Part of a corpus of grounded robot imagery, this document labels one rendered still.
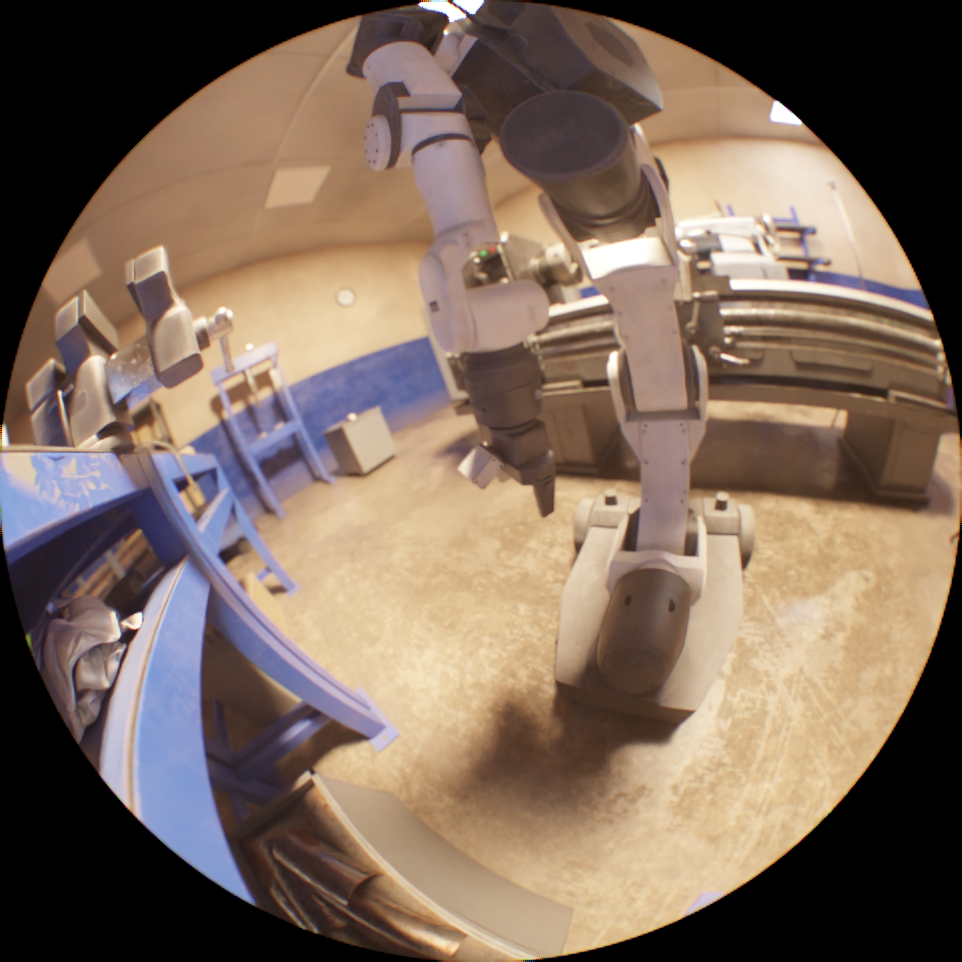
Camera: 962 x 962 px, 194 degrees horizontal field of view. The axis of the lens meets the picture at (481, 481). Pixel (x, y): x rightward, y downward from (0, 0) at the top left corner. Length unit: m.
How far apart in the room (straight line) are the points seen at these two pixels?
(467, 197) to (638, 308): 0.32
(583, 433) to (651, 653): 1.20
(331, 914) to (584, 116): 0.94
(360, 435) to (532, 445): 2.59
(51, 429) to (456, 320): 0.56
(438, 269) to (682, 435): 0.51
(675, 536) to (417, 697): 0.78
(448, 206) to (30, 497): 0.41
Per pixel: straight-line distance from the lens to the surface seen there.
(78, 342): 0.54
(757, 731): 0.84
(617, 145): 0.28
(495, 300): 0.30
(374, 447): 2.92
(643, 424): 0.61
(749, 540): 0.91
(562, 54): 0.47
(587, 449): 1.50
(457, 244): 0.29
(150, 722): 0.26
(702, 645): 0.66
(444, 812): 0.81
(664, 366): 0.54
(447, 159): 0.33
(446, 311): 0.28
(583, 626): 0.67
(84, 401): 0.50
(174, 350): 0.46
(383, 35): 0.57
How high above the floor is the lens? 0.74
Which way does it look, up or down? 25 degrees down
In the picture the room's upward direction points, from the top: 20 degrees counter-clockwise
